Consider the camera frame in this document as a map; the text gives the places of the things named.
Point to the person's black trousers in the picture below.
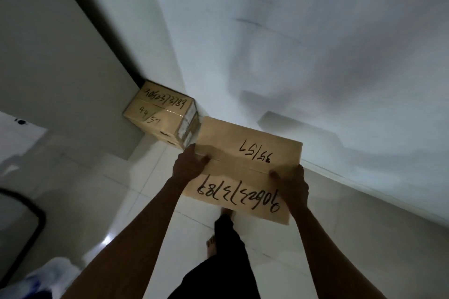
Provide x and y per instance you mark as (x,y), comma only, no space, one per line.
(224,267)

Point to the black rimmed grey object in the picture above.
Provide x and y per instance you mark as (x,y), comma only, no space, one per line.
(21,235)

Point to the white and blue cloth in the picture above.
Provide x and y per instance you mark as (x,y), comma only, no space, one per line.
(45,279)

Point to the person's left thumb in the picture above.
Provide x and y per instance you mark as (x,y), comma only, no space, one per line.
(203,160)

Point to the person's right hand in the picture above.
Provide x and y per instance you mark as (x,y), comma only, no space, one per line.
(296,192)

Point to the grey door panel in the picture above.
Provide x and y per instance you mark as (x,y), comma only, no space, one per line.
(59,64)

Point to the large handwritten cardboard box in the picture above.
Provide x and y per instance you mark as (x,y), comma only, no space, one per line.
(242,169)

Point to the small black floor fixture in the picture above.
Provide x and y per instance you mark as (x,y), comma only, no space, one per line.
(21,121)

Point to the person's right forearm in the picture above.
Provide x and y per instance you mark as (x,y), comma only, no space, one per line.
(329,256)

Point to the person's right foot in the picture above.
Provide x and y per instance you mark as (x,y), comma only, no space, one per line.
(228,212)

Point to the person's left hand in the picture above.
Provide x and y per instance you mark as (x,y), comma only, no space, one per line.
(185,168)

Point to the person's left forearm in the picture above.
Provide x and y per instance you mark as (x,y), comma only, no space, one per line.
(129,242)

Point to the person's right thumb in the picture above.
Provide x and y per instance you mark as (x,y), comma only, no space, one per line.
(279,174)

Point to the person's left foot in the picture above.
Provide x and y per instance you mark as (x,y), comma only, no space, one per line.
(211,245)

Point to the small taped cardboard box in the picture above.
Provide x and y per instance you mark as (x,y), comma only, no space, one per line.
(159,113)

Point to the person's foot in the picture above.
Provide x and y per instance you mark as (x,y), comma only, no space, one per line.
(211,245)
(228,212)

